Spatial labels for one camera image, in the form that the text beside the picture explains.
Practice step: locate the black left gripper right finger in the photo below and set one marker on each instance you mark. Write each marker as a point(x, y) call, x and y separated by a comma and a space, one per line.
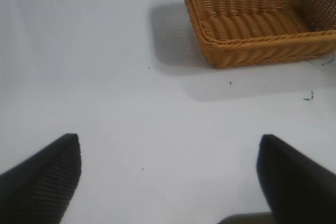
point(296, 182)

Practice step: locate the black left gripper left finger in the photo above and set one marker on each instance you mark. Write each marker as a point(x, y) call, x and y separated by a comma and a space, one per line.
point(39, 182)

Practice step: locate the brown wicker basket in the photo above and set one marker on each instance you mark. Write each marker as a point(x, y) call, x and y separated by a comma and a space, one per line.
point(252, 24)

